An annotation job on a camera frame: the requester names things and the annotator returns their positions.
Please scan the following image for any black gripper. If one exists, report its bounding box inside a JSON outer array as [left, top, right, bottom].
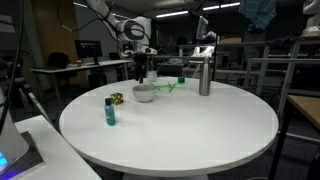
[[133, 53, 150, 84]]

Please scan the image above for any white mug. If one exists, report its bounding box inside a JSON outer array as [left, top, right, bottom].
[[146, 69, 158, 83]]

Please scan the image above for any white bowl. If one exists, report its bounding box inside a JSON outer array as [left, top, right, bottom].
[[132, 84, 158, 103]]

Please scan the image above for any long green stick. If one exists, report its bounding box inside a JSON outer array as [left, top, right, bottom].
[[149, 82, 163, 92]]

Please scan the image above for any multicolour Rubik's cube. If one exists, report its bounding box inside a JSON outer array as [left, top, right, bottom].
[[109, 92, 125, 106]]

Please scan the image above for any white office desk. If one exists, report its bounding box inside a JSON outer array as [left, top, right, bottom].
[[30, 59, 135, 103]]

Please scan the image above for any blue bottle with dark cap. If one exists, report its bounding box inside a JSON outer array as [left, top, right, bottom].
[[104, 97, 117, 127]]

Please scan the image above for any black computer monitor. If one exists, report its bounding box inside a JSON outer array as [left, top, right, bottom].
[[74, 39, 103, 66]]

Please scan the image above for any silver metal bottle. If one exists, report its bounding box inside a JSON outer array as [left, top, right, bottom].
[[198, 55, 213, 97]]

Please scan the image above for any long ceiling light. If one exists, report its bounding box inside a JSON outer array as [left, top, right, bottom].
[[155, 10, 190, 19]]

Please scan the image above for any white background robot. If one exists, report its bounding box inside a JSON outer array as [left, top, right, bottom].
[[194, 14, 218, 58]]

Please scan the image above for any black office chair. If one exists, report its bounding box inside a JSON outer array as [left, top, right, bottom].
[[45, 52, 72, 80]]

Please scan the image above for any blue hanging cloth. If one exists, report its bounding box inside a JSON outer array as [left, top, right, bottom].
[[238, 0, 278, 32]]

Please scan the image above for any wooden side table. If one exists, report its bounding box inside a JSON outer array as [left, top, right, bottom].
[[267, 94, 320, 180]]

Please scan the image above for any black camera tripod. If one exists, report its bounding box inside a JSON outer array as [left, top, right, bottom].
[[0, 49, 53, 126]]

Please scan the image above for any white pedestal table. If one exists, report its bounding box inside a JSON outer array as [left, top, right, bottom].
[[13, 114, 103, 180]]

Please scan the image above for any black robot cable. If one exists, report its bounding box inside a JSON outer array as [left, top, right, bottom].
[[0, 0, 26, 134]]

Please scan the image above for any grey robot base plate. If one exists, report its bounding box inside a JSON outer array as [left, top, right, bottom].
[[0, 130, 45, 179]]

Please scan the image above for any metal frame table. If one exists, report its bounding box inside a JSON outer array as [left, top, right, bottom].
[[244, 35, 320, 118]]

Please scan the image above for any white robot on frame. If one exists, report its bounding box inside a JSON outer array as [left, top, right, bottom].
[[302, 0, 320, 37]]

